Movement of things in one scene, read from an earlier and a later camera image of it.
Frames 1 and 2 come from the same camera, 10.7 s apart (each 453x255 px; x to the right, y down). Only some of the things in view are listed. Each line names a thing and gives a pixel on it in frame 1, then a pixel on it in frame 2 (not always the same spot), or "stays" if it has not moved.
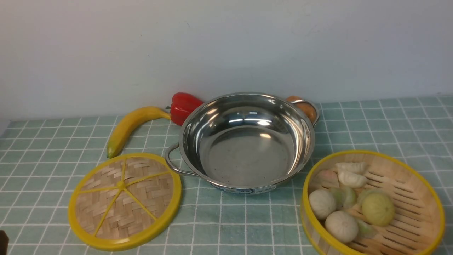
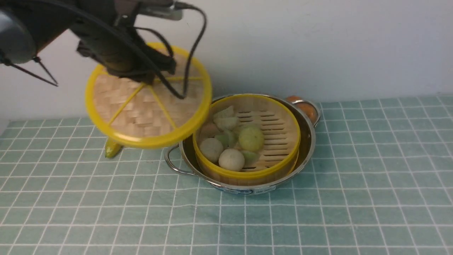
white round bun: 341,226 → 231,159
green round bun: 378,209 → 251,139
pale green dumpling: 366,230 → 250,159
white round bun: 322,202 → 211,149
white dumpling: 352,180 → 224,123
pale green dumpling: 345,197 → 229,138
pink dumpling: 327,178 → 209,130
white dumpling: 361,167 → 227,113
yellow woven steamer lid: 124,202 → 141,114
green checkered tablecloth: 42,161 stays
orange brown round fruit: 305,108 stays
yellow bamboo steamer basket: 358,202 → 247,137
